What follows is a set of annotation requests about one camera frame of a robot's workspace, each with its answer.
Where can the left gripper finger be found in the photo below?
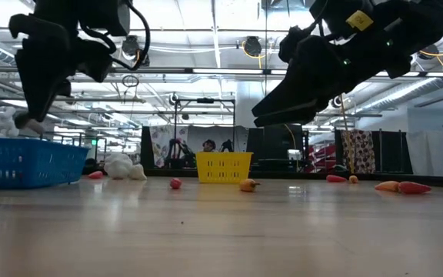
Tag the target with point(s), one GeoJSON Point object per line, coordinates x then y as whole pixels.
{"type": "Point", "coordinates": [40, 77]}
{"type": "Point", "coordinates": [64, 88]}

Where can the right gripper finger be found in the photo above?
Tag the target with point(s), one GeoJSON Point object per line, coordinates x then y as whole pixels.
{"type": "Point", "coordinates": [302, 113]}
{"type": "Point", "coordinates": [290, 94]}

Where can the small orange pepper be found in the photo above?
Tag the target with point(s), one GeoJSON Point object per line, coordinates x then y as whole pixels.
{"type": "Point", "coordinates": [247, 185]}
{"type": "Point", "coordinates": [354, 179]}

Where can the small cream garlic bulb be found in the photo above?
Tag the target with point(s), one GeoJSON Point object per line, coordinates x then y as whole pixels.
{"type": "Point", "coordinates": [138, 173]}

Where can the long orange pepper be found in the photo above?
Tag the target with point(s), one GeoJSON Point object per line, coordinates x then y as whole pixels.
{"type": "Point", "coordinates": [387, 186]}

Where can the black background robot arm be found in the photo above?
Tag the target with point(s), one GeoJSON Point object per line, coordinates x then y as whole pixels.
{"type": "Point", "coordinates": [178, 151]}
{"type": "Point", "coordinates": [227, 145]}

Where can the white pillar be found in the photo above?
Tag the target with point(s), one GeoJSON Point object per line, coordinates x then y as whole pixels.
{"type": "Point", "coordinates": [246, 100]}

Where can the black partition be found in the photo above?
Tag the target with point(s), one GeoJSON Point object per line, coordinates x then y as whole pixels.
{"type": "Point", "coordinates": [392, 152]}
{"type": "Point", "coordinates": [273, 148]}

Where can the yellow tag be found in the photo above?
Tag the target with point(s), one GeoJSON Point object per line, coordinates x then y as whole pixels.
{"type": "Point", "coordinates": [360, 20]}

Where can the red shelf rack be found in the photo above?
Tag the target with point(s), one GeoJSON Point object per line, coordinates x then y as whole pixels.
{"type": "Point", "coordinates": [323, 157]}

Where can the white blocky figure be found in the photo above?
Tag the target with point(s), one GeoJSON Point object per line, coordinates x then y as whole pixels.
{"type": "Point", "coordinates": [3, 125]}

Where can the brown patterned cloth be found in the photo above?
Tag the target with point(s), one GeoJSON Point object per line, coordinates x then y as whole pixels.
{"type": "Point", "coordinates": [360, 152]}

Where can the long ceiling light bar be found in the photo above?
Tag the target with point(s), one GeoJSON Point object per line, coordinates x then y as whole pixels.
{"type": "Point", "coordinates": [225, 71]}

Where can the plain white sheet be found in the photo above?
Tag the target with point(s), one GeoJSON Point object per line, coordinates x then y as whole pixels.
{"type": "Point", "coordinates": [221, 134]}

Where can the blue plastic basket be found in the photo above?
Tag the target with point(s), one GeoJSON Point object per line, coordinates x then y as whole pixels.
{"type": "Point", "coordinates": [25, 163]}

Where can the large white garlic bulb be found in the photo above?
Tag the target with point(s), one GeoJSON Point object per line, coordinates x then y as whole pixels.
{"type": "Point", "coordinates": [117, 167]}

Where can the yellow plastic basket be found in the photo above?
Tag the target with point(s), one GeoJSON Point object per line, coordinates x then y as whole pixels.
{"type": "Point", "coordinates": [223, 167]}

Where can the person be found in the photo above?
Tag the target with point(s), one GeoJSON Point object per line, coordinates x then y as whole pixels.
{"type": "Point", "coordinates": [208, 146]}

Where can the white floral cloth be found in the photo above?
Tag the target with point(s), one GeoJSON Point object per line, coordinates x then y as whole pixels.
{"type": "Point", "coordinates": [160, 140]}

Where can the white panel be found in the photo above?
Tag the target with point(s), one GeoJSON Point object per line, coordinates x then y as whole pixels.
{"type": "Point", "coordinates": [431, 154]}

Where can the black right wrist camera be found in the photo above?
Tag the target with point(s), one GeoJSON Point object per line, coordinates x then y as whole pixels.
{"type": "Point", "coordinates": [333, 15]}

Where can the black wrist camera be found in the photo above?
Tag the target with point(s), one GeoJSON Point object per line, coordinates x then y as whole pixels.
{"type": "Point", "coordinates": [104, 17]}
{"type": "Point", "coordinates": [333, 15]}

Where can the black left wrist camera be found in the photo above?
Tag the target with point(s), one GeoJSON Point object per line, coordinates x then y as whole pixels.
{"type": "Point", "coordinates": [104, 17]}

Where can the black metal gantry frame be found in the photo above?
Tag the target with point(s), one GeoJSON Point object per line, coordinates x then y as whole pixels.
{"type": "Point", "coordinates": [205, 101]}

